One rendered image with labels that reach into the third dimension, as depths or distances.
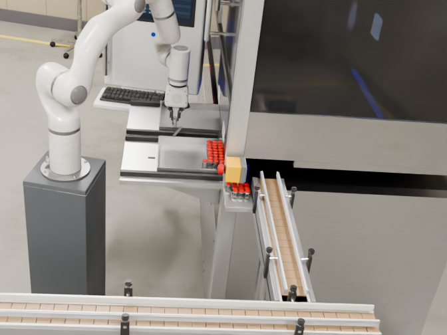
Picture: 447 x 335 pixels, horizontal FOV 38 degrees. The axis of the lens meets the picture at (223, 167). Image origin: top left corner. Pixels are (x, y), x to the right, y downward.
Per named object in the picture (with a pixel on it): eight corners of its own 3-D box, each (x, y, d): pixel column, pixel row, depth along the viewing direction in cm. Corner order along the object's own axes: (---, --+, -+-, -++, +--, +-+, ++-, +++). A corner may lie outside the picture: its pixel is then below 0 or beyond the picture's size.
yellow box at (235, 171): (242, 173, 245) (245, 157, 241) (244, 183, 239) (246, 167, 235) (223, 172, 244) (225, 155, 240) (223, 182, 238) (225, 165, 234)
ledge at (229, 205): (258, 193, 252) (259, 189, 251) (261, 213, 241) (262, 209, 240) (222, 192, 251) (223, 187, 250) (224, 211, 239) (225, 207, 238)
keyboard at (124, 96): (182, 98, 332) (183, 94, 331) (179, 110, 320) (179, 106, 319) (106, 89, 332) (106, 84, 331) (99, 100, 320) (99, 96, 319)
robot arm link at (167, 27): (136, 8, 259) (157, 67, 281) (161, 20, 249) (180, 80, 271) (153, -3, 262) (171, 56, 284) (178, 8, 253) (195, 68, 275)
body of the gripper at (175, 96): (165, 84, 273) (163, 108, 279) (189, 86, 275) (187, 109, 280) (165, 76, 280) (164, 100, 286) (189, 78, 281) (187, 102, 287)
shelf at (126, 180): (230, 110, 313) (231, 107, 312) (242, 190, 253) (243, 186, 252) (130, 104, 308) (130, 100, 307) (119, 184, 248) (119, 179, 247)
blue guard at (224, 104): (207, 1, 414) (209, -27, 405) (227, 153, 249) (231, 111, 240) (206, 1, 414) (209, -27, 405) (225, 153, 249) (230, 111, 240)
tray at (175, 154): (237, 147, 278) (237, 139, 277) (242, 179, 256) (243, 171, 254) (157, 142, 275) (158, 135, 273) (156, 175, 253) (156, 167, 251)
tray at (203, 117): (231, 111, 307) (232, 105, 306) (235, 137, 285) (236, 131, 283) (159, 107, 304) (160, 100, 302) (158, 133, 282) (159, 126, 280)
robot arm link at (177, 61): (163, 74, 276) (177, 82, 271) (165, 45, 270) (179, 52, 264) (178, 70, 282) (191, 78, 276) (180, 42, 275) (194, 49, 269)
